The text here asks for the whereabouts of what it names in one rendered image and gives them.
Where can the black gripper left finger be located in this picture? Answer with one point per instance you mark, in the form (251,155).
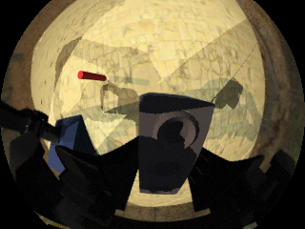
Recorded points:
(114,171)

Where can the dark red peg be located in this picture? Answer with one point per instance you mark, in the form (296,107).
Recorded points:
(91,76)

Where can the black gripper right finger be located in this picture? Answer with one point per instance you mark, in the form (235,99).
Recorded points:
(211,176)

